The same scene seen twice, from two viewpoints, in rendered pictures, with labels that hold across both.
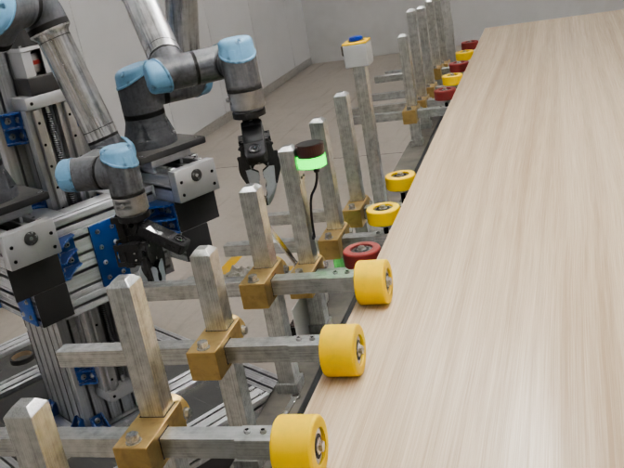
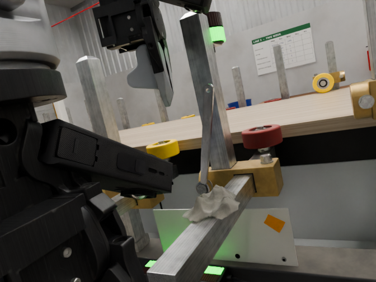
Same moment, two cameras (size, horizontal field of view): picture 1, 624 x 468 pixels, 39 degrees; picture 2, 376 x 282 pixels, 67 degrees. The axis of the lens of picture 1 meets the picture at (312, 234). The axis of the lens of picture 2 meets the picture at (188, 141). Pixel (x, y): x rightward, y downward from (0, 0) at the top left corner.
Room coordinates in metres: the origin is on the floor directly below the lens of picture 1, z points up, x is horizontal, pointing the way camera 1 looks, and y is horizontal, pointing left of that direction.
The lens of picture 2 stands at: (1.74, 0.50, 1.00)
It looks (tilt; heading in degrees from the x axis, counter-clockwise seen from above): 8 degrees down; 281
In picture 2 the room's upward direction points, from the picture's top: 13 degrees counter-clockwise
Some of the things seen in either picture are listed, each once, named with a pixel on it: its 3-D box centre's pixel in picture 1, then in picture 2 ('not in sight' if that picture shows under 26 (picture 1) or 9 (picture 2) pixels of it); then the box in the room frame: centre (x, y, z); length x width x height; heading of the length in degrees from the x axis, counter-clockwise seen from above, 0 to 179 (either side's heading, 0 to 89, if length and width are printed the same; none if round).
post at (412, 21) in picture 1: (419, 70); not in sight; (3.44, -0.53, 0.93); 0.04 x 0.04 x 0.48; 72
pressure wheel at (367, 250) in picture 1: (365, 271); (264, 153); (1.70, -0.10, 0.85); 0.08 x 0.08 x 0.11
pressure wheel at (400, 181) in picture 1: (402, 193); not in sight; (2.17, -0.25, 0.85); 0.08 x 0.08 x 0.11
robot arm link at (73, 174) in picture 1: (87, 172); not in sight; (1.91, 0.47, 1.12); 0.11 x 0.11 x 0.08; 68
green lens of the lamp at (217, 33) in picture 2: (311, 160); (208, 38); (1.76, -0.03, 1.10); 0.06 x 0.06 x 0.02
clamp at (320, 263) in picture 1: (309, 275); (239, 178); (1.76, 0.02, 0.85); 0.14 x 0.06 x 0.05; 162
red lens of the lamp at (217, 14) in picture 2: (309, 149); (205, 24); (1.76, -0.03, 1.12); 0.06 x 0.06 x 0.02
